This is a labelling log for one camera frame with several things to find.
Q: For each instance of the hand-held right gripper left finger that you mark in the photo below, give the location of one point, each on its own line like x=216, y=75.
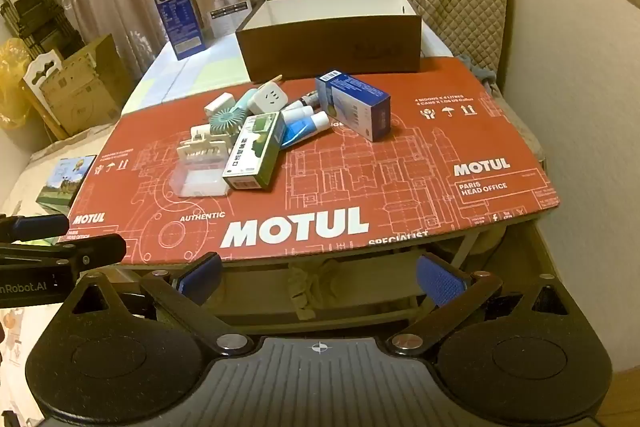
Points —
x=200, y=276

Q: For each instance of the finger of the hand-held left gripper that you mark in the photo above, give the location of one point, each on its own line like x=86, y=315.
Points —
x=40, y=224
x=95, y=249

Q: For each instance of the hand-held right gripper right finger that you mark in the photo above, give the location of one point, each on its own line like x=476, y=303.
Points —
x=440, y=282

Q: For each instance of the clear plastic case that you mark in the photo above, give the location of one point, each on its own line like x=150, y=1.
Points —
x=200, y=183

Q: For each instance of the cream plastic clip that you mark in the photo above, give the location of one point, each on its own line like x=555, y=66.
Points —
x=200, y=149

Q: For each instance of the green medicine box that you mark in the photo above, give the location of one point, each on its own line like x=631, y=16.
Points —
x=252, y=152

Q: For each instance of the mint handheld fan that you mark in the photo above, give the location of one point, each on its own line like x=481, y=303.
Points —
x=227, y=123

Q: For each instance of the blue white tube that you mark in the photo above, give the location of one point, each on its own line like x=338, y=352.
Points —
x=305, y=129

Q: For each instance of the white socket adapter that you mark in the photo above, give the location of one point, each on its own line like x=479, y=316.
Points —
x=267, y=97

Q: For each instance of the small blue carton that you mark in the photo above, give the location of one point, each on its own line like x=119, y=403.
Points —
x=355, y=107

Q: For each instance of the brown storage box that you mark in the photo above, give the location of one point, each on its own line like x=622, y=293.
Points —
x=325, y=52

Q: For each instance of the landscape picture box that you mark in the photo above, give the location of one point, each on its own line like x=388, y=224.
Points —
x=65, y=182

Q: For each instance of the red printed cardboard sheet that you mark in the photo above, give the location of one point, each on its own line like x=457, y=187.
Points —
x=400, y=187

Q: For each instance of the yellow plastic bag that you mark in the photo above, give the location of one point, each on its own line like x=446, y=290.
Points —
x=12, y=82

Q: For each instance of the brown cardboard box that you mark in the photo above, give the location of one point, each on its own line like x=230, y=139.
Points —
x=95, y=82

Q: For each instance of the white scalloped cardboard sheet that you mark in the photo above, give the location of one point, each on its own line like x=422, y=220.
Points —
x=42, y=67

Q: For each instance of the small white plug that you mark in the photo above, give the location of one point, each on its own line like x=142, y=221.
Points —
x=220, y=103

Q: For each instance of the pastel checked cloth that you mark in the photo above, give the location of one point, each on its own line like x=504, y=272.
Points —
x=170, y=77

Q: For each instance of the small white bottle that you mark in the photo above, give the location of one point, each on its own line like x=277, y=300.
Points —
x=294, y=106

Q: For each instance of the small dark-capped bottle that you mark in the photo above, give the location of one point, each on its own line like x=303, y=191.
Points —
x=310, y=98

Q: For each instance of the dark slatted folding rack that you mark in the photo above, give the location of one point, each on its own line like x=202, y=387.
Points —
x=35, y=7

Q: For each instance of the tall blue carton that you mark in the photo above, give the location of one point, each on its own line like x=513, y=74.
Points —
x=177, y=17

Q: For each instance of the white product box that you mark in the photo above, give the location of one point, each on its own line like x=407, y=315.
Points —
x=222, y=7

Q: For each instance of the beige quilted cloth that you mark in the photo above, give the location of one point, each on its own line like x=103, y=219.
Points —
x=450, y=2

